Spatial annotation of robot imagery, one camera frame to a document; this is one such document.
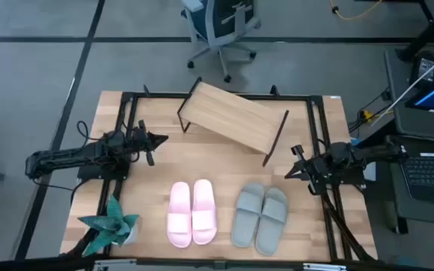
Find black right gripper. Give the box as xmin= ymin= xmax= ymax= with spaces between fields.
xmin=284 ymin=144 xmax=327 ymax=196

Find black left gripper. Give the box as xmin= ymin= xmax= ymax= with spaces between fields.
xmin=129 ymin=119 xmax=170 ymax=167

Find grey slide sandal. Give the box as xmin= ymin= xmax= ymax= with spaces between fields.
xmin=255 ymin=187 xmax=290 ymax=257
xmin=231 ymin=182 xmax=265 ymax=248

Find pink slide sandal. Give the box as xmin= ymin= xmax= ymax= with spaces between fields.
xmin=166 ymin=181 xmax=194 ymax=249
xmin=191 ymin=178 xmax=219 ymax=245

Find green potted plant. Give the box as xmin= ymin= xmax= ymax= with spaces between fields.
xmin=77 ymin=194 xmax=141 ymax=257

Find laptop computer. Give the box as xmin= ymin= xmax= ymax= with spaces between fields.
xmin=384 ymin=48 xmax=434 ymax=229

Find black laptop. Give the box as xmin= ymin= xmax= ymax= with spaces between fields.
xmin=400 ymin=151 xmax=434 ymax=207

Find grey office chair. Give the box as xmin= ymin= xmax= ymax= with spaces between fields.
xmin=180 ymin=0 xmax=262 ymax=84

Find black power adapter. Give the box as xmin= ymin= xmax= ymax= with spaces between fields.
xmin=408 ymin=50 xmax=434 ymax=90

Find black desk leg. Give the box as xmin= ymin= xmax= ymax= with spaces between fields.
xmin=396 ymin=0 xmax=434 ymax=63

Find black metal table frame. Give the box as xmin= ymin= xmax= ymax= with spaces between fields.
xmin=60 ymin=84 xmax=378 ymax=264

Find black floor cables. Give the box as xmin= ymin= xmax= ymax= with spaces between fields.
xmin=347 ymin=87 xmax=393 ymax=133

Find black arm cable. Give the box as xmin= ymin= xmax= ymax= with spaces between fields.
xmin=32 ymin=120 xmax=90 ymax=204

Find wooden shelf with black frame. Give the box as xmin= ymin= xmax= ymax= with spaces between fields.
xmin=176 ymin=77 xmax=290 ymax=167

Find silver metal bracket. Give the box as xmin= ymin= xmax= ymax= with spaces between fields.
xmin=302 ymin=262 xmax=348 ymax=271
xmin=93 ymin=258 xmax=138 ymax=271

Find white cable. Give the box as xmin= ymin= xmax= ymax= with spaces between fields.
xmin=369 ymin=45 xmax=434 ymax=127

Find yellow cable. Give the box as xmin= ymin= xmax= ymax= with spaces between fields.
xmin=329 ymin=0 xmax=384 ymax=22

